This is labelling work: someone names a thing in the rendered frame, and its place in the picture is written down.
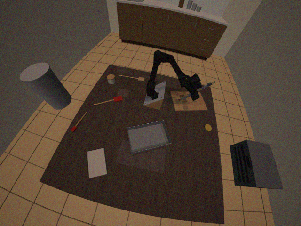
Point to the grey cylinder with tan top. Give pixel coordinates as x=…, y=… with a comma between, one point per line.
x=111, y=79

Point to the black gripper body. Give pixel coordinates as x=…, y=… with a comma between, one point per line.
x=194, y=95

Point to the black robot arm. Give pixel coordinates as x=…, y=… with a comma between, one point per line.
x=184, y=80

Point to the red spatula with wooden handle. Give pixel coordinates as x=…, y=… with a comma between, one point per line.
x=119, y=98

